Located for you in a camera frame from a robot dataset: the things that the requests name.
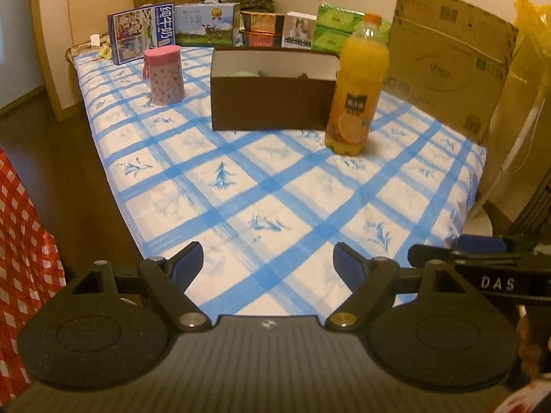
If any green and white cow box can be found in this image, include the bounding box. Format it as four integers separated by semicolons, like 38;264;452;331
173;2;242;48

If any stack of green tissue packs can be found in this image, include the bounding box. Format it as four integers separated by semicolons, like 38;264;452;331
312;3;393;52

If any blue checked bed sheet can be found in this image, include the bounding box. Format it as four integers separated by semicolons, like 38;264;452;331
71;45;488;317

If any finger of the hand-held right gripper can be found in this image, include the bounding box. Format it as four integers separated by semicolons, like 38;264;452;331
407;243;534;268
457;234;509;254

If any orange juice bottle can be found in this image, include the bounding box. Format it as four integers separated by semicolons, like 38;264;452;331
324;12;391;157

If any black bag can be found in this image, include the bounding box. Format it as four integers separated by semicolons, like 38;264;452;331
200;0;275;13

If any grey towel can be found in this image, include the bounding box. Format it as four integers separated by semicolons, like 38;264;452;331
257;70;311;81

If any white printed box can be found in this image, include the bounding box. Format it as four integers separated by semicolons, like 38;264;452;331
281;11;318;49

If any white fan stand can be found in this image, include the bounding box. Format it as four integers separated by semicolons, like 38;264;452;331
462;103;544;238

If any yellow plastic bag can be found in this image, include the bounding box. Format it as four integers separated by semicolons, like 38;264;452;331
477;0;551;224

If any brown cardboard box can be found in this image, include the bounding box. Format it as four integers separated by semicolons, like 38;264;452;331
210;45;342;132

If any wooden headboard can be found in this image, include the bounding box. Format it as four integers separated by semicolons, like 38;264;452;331
66;0;240;52

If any large open cardboard box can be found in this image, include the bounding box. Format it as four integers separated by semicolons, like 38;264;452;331
382;0;520;146

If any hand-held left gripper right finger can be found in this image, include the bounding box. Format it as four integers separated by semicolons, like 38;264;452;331
325;242;466;333

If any orange snack box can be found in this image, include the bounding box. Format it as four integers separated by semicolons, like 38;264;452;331
240;10;286;33
240;31;283;49

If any pink lidded cup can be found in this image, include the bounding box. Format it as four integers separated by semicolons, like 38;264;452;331
142;44;186;106

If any person's right hand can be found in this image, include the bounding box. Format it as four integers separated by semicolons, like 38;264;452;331
516;313;551;380

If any blue milk carton box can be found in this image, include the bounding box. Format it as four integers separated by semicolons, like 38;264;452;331
107;3;176;66

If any red checked cloth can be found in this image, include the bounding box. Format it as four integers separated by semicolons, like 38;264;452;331
0;148;66;402

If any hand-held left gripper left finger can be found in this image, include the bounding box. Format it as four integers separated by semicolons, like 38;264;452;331
69;241;214;334

